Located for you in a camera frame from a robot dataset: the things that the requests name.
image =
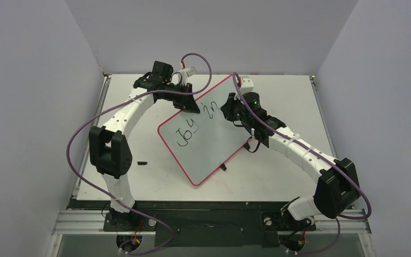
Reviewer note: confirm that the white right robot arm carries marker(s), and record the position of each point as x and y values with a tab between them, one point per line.
336	180

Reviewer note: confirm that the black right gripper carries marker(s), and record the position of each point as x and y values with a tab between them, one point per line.
229	108

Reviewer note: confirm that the aluminium frame rail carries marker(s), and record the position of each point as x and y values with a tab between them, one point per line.
92	222

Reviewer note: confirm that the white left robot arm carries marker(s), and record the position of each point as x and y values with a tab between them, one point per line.
108	144

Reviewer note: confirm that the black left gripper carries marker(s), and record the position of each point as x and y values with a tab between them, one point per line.
188	104

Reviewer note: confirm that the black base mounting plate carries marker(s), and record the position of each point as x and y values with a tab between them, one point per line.
200	224

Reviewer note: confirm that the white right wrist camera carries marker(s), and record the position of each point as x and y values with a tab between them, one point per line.
246	84

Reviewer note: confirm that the red framed whiteboard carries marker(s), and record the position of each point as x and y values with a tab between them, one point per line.
201	143

